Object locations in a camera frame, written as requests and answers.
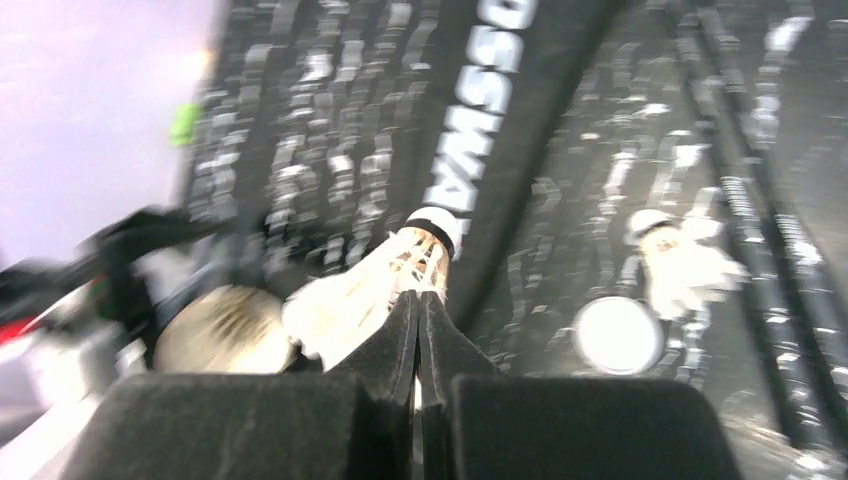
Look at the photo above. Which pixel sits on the green clip on rail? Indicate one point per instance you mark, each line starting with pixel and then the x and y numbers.
pixel 181 131

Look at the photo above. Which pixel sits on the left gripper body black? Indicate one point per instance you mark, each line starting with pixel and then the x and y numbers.
pixel 118 291

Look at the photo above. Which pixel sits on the black racket bag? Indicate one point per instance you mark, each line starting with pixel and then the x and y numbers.
pixel 497 77

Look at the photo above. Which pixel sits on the white tube lid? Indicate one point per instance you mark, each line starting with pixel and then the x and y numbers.
pixel 618 336

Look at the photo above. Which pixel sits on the white shuttlecock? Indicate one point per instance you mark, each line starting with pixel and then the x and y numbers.
pixel 682 275
pixel 330 317

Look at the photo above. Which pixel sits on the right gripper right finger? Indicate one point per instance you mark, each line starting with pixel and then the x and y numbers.
pixel 444 354

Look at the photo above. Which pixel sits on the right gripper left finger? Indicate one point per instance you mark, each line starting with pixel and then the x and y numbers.
pixel 383 368

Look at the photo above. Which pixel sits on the black shuttlecock tube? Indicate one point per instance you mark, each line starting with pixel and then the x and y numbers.
pixel 232 329

